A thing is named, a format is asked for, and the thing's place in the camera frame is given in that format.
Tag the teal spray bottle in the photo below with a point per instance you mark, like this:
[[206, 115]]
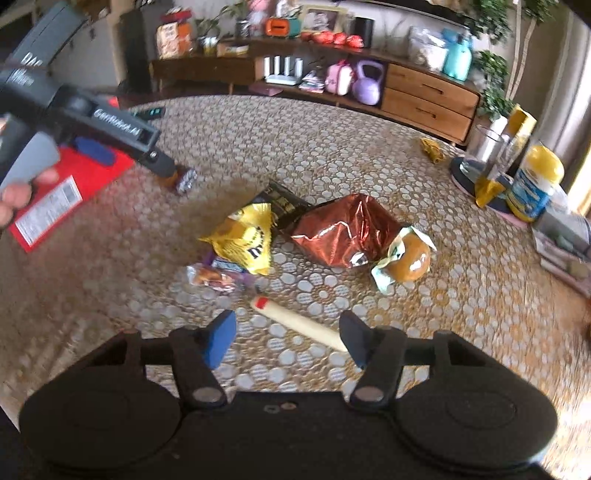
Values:
[[459, 57]]

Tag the yellow lid wipes canister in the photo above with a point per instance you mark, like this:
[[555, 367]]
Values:
[[535, 182]]

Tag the purple kettlebell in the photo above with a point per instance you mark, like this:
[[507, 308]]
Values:
[[366, 89]]

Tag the person's left hand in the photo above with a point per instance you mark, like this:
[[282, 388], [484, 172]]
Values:
[[18, 193]]

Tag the red cardboard box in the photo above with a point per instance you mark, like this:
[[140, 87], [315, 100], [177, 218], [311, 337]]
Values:
[[85, 167]]

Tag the purple candy bar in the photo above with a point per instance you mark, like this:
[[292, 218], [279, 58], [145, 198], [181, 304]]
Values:
[[237, 274]]

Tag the potted green tree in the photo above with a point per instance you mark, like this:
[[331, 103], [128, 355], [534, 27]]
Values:
[[501, 21]]

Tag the wooden tv console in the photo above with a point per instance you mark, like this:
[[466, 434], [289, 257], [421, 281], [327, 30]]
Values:
[[411, 95]]

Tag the white router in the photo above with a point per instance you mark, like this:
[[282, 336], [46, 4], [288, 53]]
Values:
[[283, 70]]

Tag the black remote control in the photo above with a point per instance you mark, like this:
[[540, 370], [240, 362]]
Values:
[[150, 114]]

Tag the cream cheese stick wrapper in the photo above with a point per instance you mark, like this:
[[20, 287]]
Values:
[[317, 332]]

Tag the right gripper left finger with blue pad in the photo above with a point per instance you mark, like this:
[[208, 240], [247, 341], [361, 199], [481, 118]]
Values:
[[216, 338]]

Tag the black snack packet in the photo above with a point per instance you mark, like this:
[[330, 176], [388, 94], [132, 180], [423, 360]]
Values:
[[286, 207]]

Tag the copper foil snack bag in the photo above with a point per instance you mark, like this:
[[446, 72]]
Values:
[[348, 232]]

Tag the black speaker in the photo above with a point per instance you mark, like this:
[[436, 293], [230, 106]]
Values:
[[364, 28]]

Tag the framed photo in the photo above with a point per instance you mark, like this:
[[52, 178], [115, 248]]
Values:
[[318, 18]]

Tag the small chocolate candy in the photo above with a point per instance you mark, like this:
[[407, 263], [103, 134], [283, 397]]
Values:
[[181, 182]]

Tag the black cabinet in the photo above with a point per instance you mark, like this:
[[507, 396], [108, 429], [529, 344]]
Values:
[[138, 29]]

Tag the yellow m&m's bag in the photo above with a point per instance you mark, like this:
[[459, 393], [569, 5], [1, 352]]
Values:
[[244, 238]]

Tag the clear pastry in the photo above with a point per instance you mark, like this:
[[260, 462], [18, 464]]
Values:
[[207, 276]]

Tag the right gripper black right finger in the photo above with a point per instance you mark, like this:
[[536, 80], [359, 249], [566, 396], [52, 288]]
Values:
[[357, 337]]

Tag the yellow crumpled wrapper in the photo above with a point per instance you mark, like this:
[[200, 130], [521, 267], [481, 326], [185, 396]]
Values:
[[432, 149]]

